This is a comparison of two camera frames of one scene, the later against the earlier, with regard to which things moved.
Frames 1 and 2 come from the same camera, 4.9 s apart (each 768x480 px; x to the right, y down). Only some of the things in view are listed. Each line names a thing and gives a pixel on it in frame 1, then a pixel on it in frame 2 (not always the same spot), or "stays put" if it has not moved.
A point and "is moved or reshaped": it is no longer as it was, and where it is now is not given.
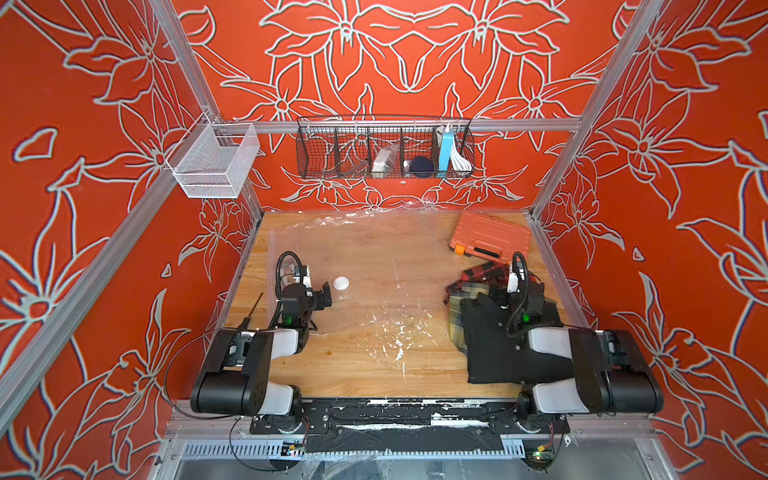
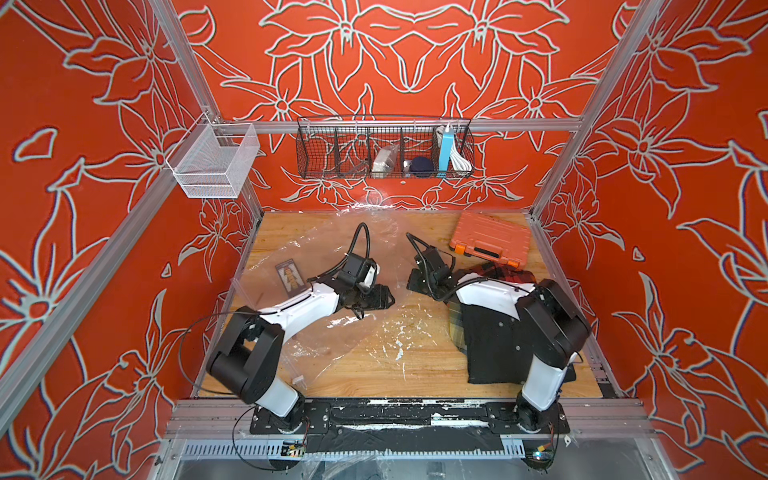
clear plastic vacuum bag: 383,267 is moved or reshaped
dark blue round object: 422,166 stays put
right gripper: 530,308 to 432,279
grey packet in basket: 384,161 stays put
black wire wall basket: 384,147 stays put
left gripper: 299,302 to 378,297
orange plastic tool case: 488,238 stays put
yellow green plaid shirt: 468,291 stays put
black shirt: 495,355 stays put
